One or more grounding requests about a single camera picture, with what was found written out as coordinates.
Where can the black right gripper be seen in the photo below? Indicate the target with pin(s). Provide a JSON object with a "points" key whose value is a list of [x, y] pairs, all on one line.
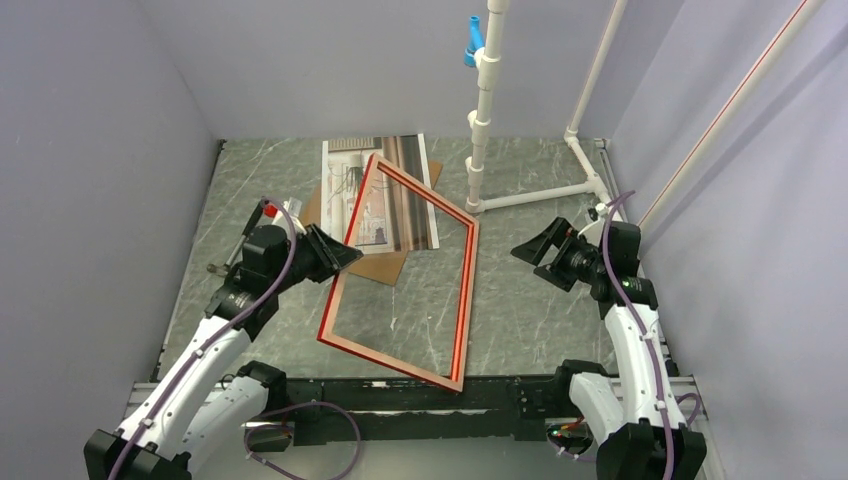
{"points": [[534, 251]]}

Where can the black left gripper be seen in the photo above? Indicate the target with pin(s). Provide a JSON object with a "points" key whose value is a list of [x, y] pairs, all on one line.
{"points": [[330, 254]]}

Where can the printed photo sheet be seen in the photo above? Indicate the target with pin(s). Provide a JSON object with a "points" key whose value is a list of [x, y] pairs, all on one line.
{"points": [[408, 152]]}

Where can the red picture frame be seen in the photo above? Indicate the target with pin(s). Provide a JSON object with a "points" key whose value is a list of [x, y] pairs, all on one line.
{"points": [[454, 381]]}

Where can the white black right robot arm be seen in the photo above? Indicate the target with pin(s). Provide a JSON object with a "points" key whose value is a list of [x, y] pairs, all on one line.
{"points": [[640, 432]]}

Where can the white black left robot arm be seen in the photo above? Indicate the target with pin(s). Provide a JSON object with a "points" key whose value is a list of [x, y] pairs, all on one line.
{"points": [[175, 430]]}

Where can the brown cardboard backing board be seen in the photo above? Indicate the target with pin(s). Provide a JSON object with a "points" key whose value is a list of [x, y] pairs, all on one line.
{"points": [[381, 265]]}

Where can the white PVC pipe stand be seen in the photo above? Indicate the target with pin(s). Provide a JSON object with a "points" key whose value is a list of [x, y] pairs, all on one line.
{"points": [[535, 78]]}

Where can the blue pipe fitting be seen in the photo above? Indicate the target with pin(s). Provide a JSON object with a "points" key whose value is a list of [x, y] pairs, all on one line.
{"points": [[475, 42]]}

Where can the white pole with red stripe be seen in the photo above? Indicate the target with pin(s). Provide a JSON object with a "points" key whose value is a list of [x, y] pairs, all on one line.
{"points": [[782, 39]]}

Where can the black handled hammer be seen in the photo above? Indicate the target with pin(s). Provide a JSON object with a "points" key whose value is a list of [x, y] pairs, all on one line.
{"points": [[223, 269]]}

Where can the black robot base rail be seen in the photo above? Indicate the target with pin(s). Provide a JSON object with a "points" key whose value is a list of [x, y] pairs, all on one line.
{"points": [[319, 411]]}

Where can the aluminium extrusion frame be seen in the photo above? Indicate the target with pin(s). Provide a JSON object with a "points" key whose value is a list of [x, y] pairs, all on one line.
{"points": [[630, 425]]}

